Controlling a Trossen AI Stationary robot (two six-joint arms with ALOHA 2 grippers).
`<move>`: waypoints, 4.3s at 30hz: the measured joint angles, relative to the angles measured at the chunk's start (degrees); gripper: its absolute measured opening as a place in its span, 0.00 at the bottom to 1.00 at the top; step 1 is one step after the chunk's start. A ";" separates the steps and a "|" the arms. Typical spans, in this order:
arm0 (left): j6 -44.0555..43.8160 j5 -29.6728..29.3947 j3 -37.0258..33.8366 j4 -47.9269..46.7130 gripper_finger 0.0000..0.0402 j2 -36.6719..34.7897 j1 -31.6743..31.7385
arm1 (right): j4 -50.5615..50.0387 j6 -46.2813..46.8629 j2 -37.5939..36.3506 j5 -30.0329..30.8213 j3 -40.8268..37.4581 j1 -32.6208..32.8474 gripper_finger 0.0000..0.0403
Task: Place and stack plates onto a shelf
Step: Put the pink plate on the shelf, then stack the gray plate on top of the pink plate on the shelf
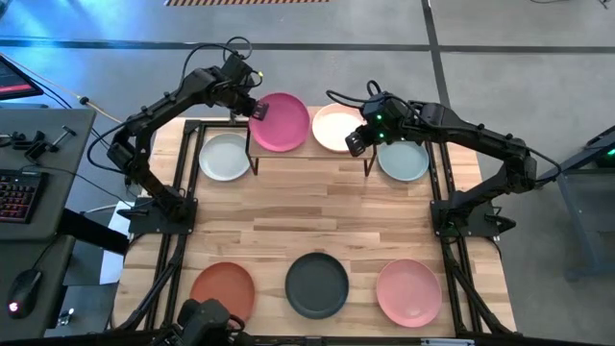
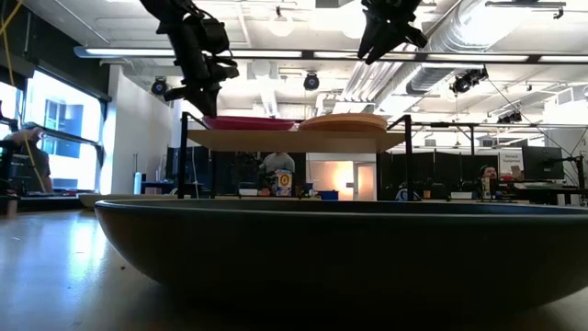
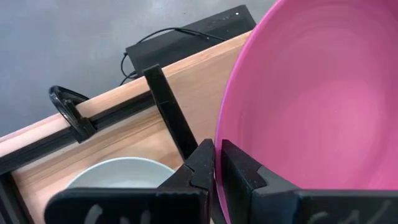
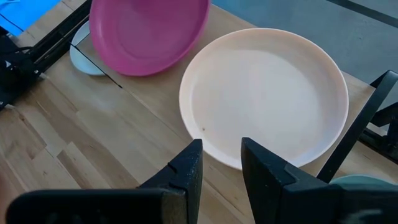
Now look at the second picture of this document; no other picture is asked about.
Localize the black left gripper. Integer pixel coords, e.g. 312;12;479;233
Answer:
162;22;240;119

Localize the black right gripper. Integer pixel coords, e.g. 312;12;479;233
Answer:
356;0;429;66

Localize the magenta red plate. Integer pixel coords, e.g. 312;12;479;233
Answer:
202;115;298;132

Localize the peach plate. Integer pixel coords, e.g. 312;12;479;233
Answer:
298;112;390;134

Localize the long ceiling light strip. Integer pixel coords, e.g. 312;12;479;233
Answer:
73;45;588;65

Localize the person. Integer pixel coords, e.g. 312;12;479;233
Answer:
477;165;503;197
3;121;54;194
258;151;297;186

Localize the yellow printed box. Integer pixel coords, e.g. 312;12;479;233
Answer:
275;169;294;198

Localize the white door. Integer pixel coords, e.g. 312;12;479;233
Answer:
353;161;378;202

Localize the white printed sign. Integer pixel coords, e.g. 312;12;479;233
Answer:
498;151;525;177

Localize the black computer monitor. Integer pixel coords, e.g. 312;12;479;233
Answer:
521;145;566;181

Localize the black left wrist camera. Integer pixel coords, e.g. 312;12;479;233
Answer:
197;17;232;56

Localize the silver ventilation duct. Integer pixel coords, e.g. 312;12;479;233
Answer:
405;0;546;97

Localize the white ring pendant lamp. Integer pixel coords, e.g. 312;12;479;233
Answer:
267;6;296;39

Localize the black aluminium table frame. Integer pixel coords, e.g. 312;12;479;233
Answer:
17;194;98;213

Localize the yellow cable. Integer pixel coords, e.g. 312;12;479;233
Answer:
0;0;48;193

